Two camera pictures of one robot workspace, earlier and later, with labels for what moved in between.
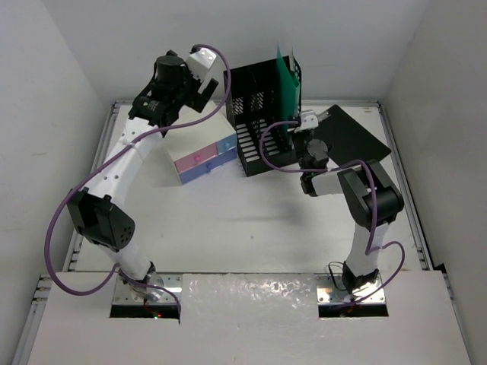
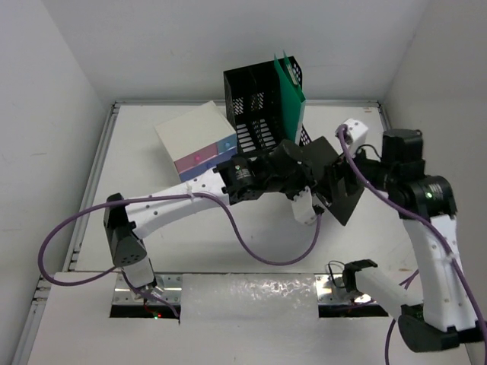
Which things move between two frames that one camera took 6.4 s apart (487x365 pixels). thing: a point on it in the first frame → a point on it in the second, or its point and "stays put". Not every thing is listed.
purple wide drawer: (208, 166) stays put
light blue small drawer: (227, 143) stays put
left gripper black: (193, 81) → (305, 178)
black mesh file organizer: (254, 98) stays put
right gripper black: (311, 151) → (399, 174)
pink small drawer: (198, 156) stays put
